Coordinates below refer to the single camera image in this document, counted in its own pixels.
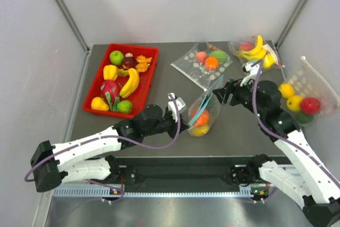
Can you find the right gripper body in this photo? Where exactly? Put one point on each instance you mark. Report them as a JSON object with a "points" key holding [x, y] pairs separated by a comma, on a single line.
{"points": [[241, 94]]}

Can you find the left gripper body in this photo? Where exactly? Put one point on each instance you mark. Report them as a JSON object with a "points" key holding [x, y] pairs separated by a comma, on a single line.
{"points": [[167, 124]]}

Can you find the blue zip top bag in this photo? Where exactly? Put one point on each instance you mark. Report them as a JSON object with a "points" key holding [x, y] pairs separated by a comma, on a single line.
{"points": [[207, 101]]}

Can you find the yellow lemon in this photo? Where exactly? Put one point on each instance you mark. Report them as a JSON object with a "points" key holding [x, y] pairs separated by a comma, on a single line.
{"points": [[200, 131]]}

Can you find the small orange pumpkin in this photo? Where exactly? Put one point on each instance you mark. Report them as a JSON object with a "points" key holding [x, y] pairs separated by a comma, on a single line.
{"points": [[202, 120]]}

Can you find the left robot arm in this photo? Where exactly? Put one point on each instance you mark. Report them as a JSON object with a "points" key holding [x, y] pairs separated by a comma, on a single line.
{"points": [[89, 158]]}

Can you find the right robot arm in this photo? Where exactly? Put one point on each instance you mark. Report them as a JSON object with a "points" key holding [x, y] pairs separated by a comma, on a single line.
{"points": [[316, 190]]}

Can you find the dotted zip bag with fruit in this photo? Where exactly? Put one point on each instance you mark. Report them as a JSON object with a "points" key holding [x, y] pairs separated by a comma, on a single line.
{"points": [[203, 64]]}

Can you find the zip bag with bananas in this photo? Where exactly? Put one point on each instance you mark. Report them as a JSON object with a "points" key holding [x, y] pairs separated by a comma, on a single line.
{"points": [[256, 49]]}

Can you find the dotted bag with lemons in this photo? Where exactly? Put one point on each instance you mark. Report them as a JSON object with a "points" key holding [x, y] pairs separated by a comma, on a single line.
{"points": [[306, 95]]}

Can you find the yellow banana bunch in bin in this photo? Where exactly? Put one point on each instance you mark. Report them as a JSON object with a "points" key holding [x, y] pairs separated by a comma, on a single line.
{"points": [[132, 84]]}

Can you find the pink dragon fruit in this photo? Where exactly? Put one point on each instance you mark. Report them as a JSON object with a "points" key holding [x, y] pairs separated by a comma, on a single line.
{"points": [[110, 93]]}

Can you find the yellow pear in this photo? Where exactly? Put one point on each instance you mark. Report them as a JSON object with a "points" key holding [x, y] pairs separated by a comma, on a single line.
{"points": [[99, 104]]}

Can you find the dark red mangosteen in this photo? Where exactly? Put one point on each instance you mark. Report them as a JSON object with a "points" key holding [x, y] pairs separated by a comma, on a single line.
{"points": [[129, 61]]}

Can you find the yellow bell pepper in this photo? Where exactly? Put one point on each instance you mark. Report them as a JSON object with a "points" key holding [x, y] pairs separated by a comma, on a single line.
{"points": [[110, 72]]}

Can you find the green apple in bin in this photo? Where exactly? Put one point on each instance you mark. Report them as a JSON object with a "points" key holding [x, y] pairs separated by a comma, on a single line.
{"points": [[116, 57]]}

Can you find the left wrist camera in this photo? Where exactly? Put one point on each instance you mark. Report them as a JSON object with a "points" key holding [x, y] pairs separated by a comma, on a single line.
{"points": [[176, 105]]}

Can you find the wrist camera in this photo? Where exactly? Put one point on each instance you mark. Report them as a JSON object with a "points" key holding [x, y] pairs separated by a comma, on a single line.
{"points": [[251, 70], [176, 105]]}

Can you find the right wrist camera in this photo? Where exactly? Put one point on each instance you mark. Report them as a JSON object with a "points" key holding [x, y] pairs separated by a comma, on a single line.
{"points": [[251, 70]]}

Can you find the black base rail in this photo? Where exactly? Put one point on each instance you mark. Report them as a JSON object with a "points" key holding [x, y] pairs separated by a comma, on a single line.
{"points": [[140, 170]]}

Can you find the grey cable duct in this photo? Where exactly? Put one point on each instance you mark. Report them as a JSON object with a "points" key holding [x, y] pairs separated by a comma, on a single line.
{"points": [[104, 192]]}

